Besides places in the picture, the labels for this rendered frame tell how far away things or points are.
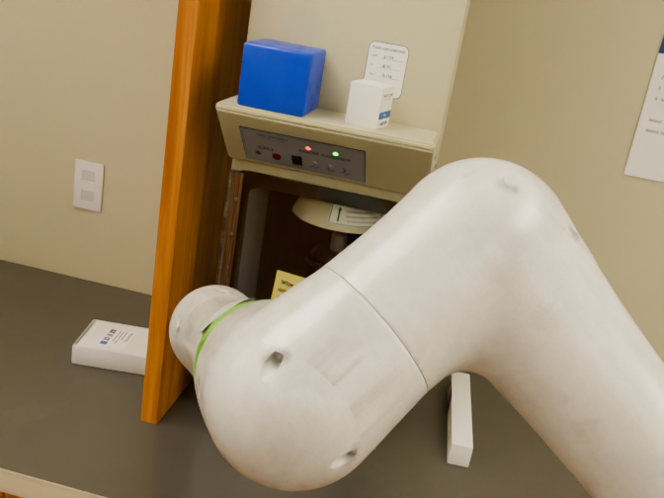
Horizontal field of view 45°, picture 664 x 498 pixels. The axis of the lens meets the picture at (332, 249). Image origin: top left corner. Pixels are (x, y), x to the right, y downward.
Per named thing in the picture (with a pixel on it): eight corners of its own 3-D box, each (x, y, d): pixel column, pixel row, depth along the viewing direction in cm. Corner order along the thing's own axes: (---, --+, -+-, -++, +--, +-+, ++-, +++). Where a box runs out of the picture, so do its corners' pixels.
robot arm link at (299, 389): (459, 417, 50) (344, 261, 48) (300, 560, 47) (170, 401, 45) (369, 373, 67) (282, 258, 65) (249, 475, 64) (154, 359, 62)
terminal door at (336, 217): (208, 383, 143) (235, 167, 129) (374, 426, 138) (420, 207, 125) (207, 385, 142) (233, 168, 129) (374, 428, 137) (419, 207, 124)
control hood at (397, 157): (231, 153, 129) (238, 92, 126) (429, 195, 125) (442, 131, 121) (207, 168, 118) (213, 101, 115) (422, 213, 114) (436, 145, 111)
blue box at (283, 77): (256, 96, 125) (263, 38, 122) (317, 108, 123) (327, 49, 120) (236, 105, 115) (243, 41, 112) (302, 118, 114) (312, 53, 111)
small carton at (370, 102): (357, 119, 120) (364, 78, 119) (387, 125, 119) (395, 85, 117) (344, 122, 116) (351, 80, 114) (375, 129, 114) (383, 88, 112)
